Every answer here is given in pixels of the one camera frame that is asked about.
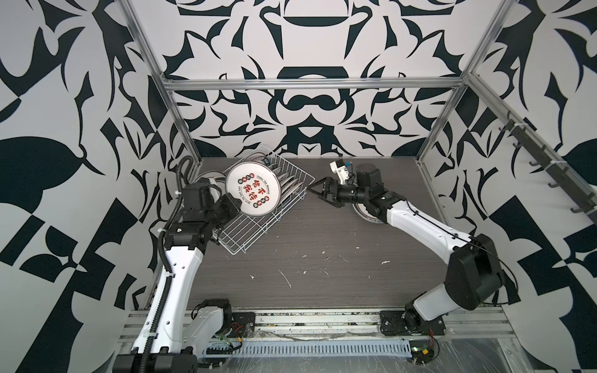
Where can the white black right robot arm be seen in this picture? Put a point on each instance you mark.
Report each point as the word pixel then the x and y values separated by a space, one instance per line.
pixel 474 269

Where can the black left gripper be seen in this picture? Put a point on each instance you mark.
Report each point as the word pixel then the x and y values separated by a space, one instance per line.
pixel 227 202

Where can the green red rimmed plate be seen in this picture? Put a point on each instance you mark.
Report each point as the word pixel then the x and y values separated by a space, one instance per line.
pixel 361 211

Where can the aluminium cage frame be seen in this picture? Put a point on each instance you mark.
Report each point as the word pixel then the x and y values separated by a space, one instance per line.
pixel 468 80

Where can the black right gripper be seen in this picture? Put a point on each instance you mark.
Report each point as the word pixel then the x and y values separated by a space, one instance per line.
pixel 329 187

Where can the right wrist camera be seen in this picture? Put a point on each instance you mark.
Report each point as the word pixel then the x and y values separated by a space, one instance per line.
pixel 344 171

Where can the white slotted cable duct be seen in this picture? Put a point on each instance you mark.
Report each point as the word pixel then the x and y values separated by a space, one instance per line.
pixel 315 348

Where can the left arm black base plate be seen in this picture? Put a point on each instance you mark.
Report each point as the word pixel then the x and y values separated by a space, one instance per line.
pixel 242 325

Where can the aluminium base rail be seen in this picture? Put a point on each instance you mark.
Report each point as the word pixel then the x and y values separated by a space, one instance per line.
pixel 318 324

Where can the white plate red characters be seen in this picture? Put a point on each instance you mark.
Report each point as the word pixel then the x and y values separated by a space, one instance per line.
pixel 256 186

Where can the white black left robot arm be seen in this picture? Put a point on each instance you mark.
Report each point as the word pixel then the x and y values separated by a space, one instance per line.
pixel 165 344

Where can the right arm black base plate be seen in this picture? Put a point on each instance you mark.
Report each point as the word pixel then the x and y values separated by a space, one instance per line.
pixel 407 322

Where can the white wire dish rack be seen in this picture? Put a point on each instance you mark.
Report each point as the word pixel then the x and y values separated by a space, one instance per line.
pixel 243 231

